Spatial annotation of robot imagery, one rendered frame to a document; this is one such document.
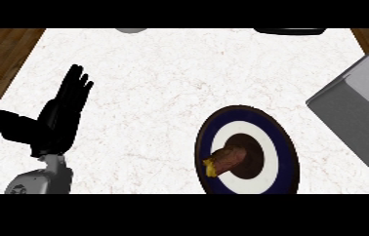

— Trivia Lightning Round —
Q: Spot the brown tomato with yellow stem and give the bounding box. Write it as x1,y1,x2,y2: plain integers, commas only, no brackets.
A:
203,146,250,178

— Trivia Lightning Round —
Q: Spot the blue and white plate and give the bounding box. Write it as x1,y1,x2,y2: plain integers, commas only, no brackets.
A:
194,104,302,195

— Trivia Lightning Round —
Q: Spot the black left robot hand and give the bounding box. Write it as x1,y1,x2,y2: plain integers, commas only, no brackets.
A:
0,63,95,159

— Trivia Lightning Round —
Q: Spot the grey box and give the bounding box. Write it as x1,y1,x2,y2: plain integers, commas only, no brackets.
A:
306,55,369,168

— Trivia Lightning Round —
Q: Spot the grey rounded object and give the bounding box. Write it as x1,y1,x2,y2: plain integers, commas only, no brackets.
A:
114,27,150,34

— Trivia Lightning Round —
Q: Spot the black rounded object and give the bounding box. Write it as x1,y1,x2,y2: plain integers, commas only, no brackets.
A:
253,27,330,36

